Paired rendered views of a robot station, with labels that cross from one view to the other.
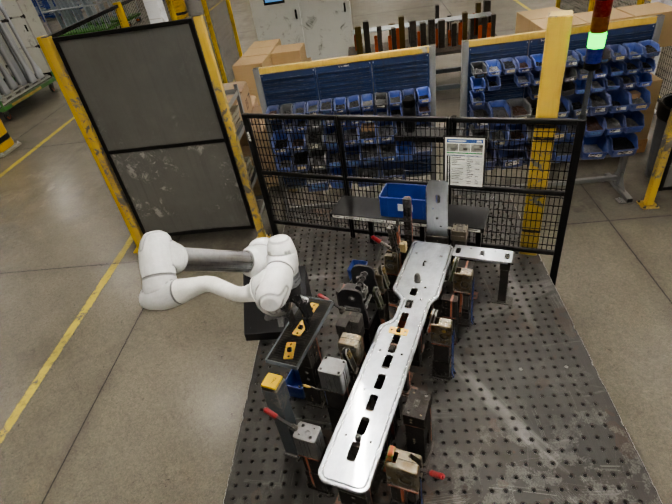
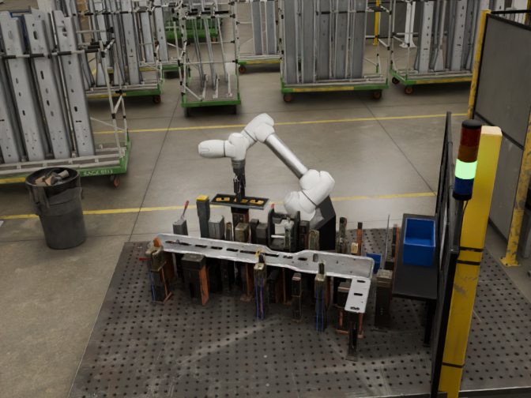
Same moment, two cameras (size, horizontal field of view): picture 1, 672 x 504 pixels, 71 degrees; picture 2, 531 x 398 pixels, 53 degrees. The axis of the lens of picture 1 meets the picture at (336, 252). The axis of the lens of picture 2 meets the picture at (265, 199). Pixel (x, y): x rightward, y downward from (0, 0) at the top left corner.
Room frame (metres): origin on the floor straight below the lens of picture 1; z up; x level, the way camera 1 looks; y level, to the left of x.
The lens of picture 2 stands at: (1.00, -2.88, 2.68)
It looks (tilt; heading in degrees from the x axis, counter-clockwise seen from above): 26 degrees down; 80
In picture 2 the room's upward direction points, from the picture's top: 2 degrees counter-clockwise
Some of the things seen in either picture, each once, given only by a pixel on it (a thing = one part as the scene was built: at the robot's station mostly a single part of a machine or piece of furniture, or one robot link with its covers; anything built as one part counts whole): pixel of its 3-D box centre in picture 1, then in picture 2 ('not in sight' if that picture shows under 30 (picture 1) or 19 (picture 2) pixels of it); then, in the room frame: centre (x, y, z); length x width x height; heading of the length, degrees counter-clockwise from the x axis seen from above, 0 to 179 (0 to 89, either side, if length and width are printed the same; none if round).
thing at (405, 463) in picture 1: (406, 487); (158, 274); (0.81, -0.11, 0.88); 0.15 x 0.11 x 0.36; 63
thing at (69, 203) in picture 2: not in sight; (60, 208); (-0.18, 2.08, 0.36); 0.54 x 0.50 x 0.73; 82
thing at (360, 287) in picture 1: (362, 316); (284, 245); (1.60, -0.08, 0.94); 0.18 x 0.13 x 0.49; 153
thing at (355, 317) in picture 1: (356, 345); (264, 251); (1.48, -0.02, 0.89); 0.13 x 0.11 x 0.38; 63
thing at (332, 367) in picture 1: (338, 397); (219, 245); (1.20, 0.09, 0.90); 0.13 x 0.10 x 0.41; 63
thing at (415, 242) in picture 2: (408, 201); (419, 241); (2.30, -0.46, 1.10); 0.30 x 0.17 x 0.13; 63
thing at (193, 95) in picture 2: not in sight; (209, 53); (1.78, 6.71, 0.88); 1.91 x 1.00 x 1.76; 83
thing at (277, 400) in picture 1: (284, 418); (205, 228); (1.14, 0.31, 0.92); 0.08 x 0.08 x 0.44; 63
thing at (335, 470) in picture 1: (399, 335); (255, 253); (1.40, -0.21, 1.00); 1.38 x 0.22 x 0.02; 153
